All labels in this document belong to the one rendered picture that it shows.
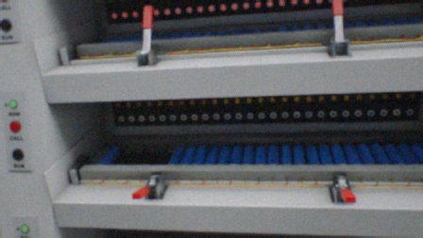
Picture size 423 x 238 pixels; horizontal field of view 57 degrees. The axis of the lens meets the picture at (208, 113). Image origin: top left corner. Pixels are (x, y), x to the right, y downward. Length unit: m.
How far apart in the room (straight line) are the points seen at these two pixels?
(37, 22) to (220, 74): 0.28
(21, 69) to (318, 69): 0.43
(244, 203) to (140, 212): 0.15
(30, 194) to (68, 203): 0.06
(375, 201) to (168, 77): 0.33
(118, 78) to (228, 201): 0.23
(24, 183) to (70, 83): 0.17
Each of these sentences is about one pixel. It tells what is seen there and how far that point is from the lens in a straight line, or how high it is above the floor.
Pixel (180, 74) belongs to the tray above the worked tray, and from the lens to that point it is 0.54.
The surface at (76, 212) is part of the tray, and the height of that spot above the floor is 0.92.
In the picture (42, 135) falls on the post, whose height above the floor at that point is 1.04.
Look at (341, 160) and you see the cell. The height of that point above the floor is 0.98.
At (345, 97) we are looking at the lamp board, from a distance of 0.69.
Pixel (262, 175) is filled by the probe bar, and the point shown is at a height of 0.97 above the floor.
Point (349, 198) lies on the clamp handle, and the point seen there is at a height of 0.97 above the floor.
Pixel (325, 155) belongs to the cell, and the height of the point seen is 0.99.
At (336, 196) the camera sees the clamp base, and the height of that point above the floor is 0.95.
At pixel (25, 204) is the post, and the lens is 0.68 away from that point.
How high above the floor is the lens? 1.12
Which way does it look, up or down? 6 degrees down
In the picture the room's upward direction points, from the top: 3 degrees counter-clockwise
